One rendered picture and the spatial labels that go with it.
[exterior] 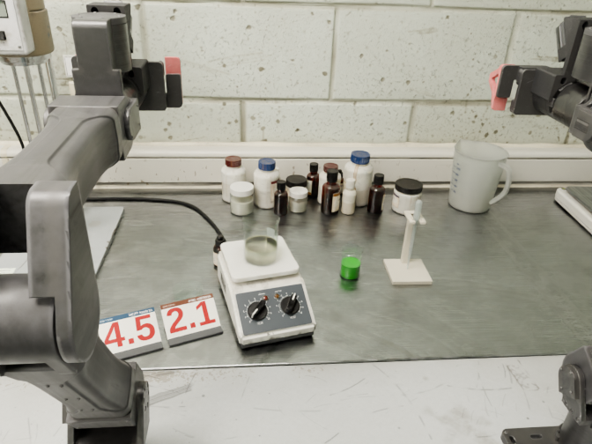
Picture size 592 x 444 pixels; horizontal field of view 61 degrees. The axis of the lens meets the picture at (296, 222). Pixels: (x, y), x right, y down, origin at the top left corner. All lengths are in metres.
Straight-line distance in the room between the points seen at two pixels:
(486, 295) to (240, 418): 0.53
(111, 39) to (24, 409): 0.52
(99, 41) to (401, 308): 0.66
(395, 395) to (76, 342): 0.54
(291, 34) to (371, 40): 0.20
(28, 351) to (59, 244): 0.07
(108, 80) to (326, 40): 0.78
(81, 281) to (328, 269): 0.72
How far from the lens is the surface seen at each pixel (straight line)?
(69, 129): 0.48
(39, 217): 0.36
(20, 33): 0.96
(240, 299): 0.85
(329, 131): 1.36
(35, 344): 0.38
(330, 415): 0.77
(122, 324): 0.88
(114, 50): 0.61
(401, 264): 1.07
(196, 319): 0.89
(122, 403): 0.58
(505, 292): 1.08
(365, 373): 0.83
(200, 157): 1.32
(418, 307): 0.97
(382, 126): 1.38
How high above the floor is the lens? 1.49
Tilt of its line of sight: 29 degrees down
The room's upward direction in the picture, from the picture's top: 3 degrees clockwise
